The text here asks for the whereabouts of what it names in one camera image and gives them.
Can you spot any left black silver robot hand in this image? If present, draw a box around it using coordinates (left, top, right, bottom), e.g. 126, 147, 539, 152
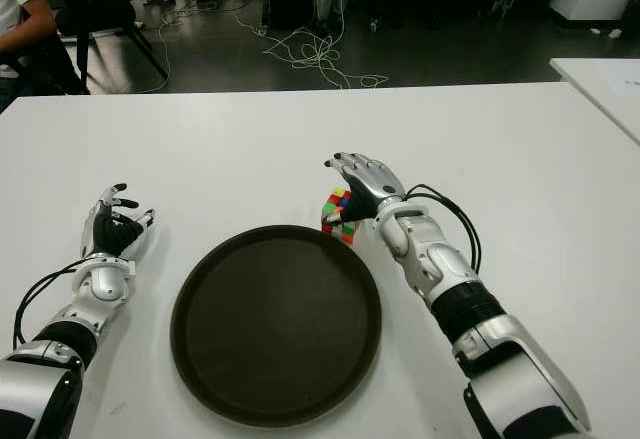
79, 182, 156, 260

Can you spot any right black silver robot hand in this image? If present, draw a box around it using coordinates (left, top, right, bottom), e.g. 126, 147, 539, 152
323, 151, 407, 228

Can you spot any multicoloured Rubik's cube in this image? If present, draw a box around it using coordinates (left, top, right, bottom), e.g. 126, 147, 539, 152
319, 186, 364, 245

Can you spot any dark brown round plate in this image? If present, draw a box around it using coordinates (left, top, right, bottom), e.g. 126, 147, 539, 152
169, 224, 384, 428

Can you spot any black office chair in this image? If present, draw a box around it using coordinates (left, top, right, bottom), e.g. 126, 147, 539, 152
47, 0, 170, 95

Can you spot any white side table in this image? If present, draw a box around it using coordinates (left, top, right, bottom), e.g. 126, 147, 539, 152
548, 57, 640, 148

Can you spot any black bag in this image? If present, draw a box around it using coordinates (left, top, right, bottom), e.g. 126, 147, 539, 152
622, 0, 640, 38

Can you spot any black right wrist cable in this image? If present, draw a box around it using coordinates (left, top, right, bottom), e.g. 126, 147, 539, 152
404, 183, 484, 275

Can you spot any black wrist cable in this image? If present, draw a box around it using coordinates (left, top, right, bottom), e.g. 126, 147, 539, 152
404, 183, 484, 275
12, 258, 84, 348

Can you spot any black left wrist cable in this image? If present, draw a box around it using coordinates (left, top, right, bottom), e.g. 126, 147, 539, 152
12, 258, 84, 348

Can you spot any tangled white floor cable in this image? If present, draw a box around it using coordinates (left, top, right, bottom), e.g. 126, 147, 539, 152
234, 8, 390, 89

